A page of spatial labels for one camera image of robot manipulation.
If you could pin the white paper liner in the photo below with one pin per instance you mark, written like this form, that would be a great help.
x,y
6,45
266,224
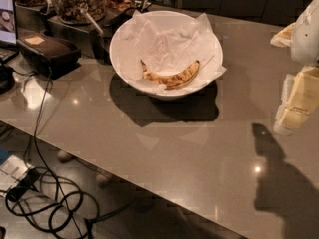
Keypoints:
x,y
166,44

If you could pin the black power adapter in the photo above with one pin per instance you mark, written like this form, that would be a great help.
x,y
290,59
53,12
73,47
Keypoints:
x,y
24,184

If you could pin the laptop screen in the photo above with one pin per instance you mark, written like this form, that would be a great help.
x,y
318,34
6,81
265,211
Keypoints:
x,y
8,32

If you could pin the black round object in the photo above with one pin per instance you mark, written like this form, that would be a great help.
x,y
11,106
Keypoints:
x,y
6,79

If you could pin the white bowl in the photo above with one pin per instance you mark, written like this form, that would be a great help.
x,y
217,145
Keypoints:
x,y
126,67

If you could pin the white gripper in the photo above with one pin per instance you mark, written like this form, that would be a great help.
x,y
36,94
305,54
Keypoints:
x,y
306,37

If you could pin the white papers on floor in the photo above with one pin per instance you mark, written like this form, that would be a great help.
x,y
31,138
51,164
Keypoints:
x,y
12,170

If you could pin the black box with label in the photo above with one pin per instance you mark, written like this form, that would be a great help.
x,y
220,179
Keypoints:
x,y
48,56

